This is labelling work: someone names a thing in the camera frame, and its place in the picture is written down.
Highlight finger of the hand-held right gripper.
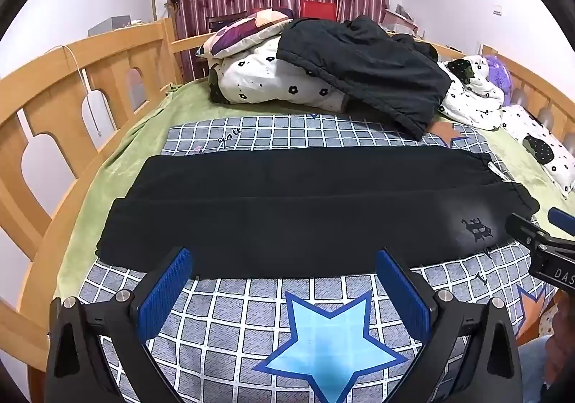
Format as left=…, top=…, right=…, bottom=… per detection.
left=505, top=213, right=552, bottom=247
left=547, top=207, right=575, bottom=234

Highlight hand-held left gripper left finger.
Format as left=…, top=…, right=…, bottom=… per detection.
left=46, top=247, right=194, bottom=403

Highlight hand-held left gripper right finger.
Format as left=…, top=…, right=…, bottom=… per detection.
left=375, top=248, right=524, bottom=403

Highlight black pants with white waistband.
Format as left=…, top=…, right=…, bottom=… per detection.
left=95, top=145, right=540, bottom=280

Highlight grey checked star blanket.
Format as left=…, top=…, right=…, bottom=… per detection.
left=78, top=113, right=558, bottom=403

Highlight white floral pillow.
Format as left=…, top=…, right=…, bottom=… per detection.
left=501, top=104, right=575, bottom=198

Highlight green bed sheet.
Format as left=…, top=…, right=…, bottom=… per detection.
left=53, top=82, right=575, bottom=296

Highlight purple plush toy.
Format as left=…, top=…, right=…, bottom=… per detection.
left=483, top=55, right=514, bottom=107

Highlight black jacket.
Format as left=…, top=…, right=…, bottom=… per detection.
left=275, top=15, right=452, bottom=141

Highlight white floral quilt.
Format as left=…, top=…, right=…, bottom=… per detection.
left=207, top=32, right=505, bottom=130

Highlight pale cardboard box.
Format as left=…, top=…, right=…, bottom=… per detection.
left=383, top=4, right=425, bottom=34

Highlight purple patterned pillow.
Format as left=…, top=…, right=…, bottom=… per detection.
left=196, top=8, right=295, bottom=59

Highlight grey box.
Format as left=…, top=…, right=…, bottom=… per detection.
left=87, top=15, right=134, bottom=38

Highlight red chair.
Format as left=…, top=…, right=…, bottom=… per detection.
left=300, top=0, right=337, bottom=21

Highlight white charging cable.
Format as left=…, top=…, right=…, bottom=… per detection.
left=45, top=46, right=103, bottom=137

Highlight wooden bed frame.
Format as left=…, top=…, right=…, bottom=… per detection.
left=0, top=18, right=575, bottom=403

